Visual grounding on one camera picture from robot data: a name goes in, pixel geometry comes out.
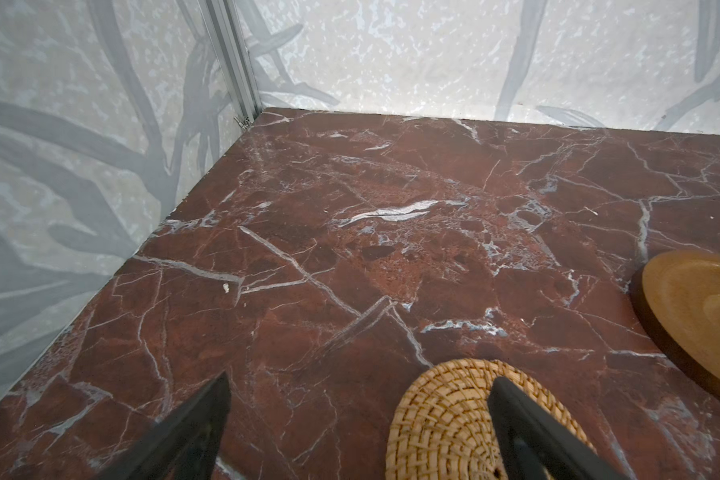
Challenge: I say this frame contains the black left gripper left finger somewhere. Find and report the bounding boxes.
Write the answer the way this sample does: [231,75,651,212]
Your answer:
[96,372,231,479]

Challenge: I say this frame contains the aluminium frame corner post left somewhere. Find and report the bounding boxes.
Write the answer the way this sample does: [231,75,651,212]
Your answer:
[199,0,263,130]

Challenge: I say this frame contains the brown wooden round coaster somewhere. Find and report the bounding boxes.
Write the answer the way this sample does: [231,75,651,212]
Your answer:
[629,250,720,400]

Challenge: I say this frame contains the woven rattan round coaster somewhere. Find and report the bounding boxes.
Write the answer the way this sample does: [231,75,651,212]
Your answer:
[385,358,593,479]

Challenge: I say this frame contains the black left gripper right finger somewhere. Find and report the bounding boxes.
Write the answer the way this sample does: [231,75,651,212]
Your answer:
[487,377,623,480]

